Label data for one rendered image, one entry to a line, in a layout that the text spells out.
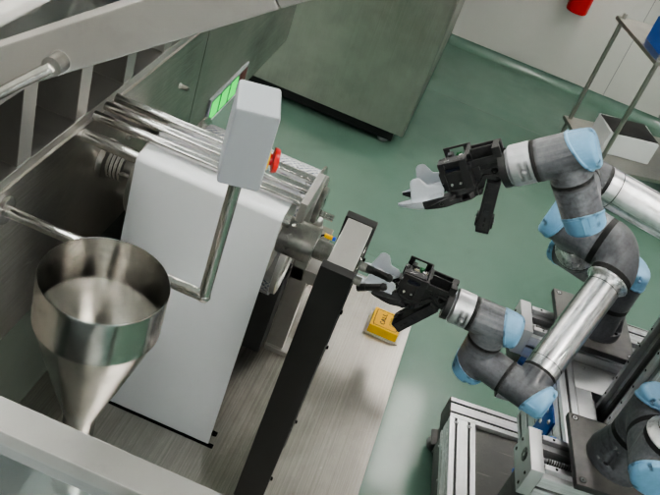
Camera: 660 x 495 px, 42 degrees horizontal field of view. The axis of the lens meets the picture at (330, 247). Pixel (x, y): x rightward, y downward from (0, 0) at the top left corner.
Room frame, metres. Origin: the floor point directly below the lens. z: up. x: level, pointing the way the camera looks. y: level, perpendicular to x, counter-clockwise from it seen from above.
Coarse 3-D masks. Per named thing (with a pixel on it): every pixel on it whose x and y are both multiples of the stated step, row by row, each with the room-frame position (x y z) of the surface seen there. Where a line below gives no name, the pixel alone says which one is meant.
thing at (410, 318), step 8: (424, 304) 1.41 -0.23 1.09; (432, 304) 1.40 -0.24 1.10; (400, 312) 1.43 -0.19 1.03; (408, 312) 1.42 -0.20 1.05; (416, 312) 1.40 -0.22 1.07; (424, 312) 1.40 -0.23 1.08; (432, 312) 1.40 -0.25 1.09; (400, 320) 1.40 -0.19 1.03; (408, 320) 1.40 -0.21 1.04; (416, 320) 1.40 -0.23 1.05; (400, 328) 1.40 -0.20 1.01
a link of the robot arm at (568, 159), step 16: (528, 144) 1.35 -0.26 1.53; (544, 144) 1.34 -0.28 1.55; (560, 144) 1.34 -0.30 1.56; (576, 144) 1.33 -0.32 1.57; (592, 144) 1.33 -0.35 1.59; (544, 160) 1.33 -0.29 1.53; (560, 160) 1.32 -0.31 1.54; (576, 160) 1.32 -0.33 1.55; (592, 160) 1.32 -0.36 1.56; (544, 176) 1.33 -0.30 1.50; (560, 176) 1.32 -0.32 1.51; (576, 176) 1.32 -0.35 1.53
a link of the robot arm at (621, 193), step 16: (608, 176) 1.46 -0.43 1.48; (624, 176) 1.47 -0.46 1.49; (608, 192) 1.44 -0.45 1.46; (624, 192) 1.45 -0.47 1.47; (640, 192) 1.46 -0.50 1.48; (656, 192) 1.48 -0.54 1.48; (608, 208) 1.46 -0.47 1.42; (624, 208) 1.44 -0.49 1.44; (640, 208) 1.44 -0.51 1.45; (656, 208) 1.45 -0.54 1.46; (640, 224) 1.45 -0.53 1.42; (656, 224) 1.44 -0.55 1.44
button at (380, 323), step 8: (376, 312) 1.54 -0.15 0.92; (384, 312) 1.55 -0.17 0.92; (376, 320) 1.51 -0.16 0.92; (384, 320) 1.52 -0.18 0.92; (392, 320) 1.53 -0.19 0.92; (368, 328) 1.49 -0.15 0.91; (376, 328) 1.49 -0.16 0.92; (384, 328) 1.49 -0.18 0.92; (392, 328) 1.50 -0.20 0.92; (384, 336) 1.49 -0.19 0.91; (392, 336) 1.49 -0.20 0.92
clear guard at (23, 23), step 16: (32, 0) 0.90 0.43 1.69; (48, 0) 0.83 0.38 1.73; (64, 0) 0.77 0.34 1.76; (80, 0) 0.72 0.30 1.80; (96, 0) 0.68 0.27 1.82; (112, 0) 0.64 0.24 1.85; (0, 16) 0.84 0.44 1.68; (16, 16) 0.78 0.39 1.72; (32, 16) 0.73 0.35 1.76; (48, 16) 0.68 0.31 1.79; (64, 16) 0.64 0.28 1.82; (0, 32) 0.68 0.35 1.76; (16, 32) 0.64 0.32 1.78
